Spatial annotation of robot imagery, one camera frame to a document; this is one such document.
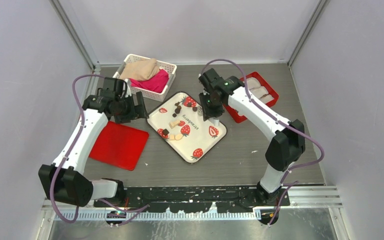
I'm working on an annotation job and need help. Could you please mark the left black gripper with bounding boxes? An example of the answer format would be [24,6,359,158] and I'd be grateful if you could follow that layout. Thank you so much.
[114,91,148,124]

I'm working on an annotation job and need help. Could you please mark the red box lid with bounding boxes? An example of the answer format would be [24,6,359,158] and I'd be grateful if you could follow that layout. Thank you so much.
[89,121,149,171]

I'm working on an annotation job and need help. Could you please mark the white oval chocolate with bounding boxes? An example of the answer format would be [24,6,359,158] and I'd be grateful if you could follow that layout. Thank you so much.
[174,133,183,141]

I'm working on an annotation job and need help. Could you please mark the red chocolate box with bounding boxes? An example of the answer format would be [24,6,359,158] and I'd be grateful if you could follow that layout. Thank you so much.
[224,71,279,124]

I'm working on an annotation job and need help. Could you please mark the metal tongs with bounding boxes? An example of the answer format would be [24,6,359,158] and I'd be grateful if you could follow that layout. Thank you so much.
[212,117,220,126]

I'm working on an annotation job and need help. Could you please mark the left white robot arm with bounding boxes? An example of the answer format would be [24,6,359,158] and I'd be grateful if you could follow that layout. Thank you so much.
[38,76,149,208]

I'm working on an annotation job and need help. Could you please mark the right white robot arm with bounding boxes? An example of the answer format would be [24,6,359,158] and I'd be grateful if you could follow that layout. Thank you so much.
[198,68,306,206]

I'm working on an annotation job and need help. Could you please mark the dark flower chocolate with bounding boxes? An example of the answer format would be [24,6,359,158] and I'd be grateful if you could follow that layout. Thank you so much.
[174,107,182,115]

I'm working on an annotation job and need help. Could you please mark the white rectangular chocolate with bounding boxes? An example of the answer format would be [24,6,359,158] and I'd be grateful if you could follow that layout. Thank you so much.
[173,119,181,126]

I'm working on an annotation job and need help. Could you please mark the dark ribbed square chocolate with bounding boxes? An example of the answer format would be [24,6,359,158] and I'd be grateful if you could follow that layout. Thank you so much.
[162,129,170,136]

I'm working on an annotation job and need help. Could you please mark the strawberry print white tray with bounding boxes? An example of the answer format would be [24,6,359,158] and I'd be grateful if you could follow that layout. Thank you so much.
[146,91,228,164]

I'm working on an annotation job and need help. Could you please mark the beige cloth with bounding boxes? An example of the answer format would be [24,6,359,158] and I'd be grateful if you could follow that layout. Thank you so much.
[118,58,160,81]

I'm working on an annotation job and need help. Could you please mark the white plastic basket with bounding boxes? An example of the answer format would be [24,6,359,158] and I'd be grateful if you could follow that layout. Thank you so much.
[113,54,177,102]

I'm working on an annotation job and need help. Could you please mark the white paper cup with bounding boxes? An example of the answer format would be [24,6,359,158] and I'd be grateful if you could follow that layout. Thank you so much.
[250,86,269,99]
[246,77,262,90]

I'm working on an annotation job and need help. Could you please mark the magenta cloth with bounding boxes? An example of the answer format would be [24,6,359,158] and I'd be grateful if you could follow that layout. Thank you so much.
[130,69,169,94]

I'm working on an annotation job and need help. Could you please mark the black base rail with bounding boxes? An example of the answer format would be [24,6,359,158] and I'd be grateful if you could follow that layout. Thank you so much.
[93,185,291,214]

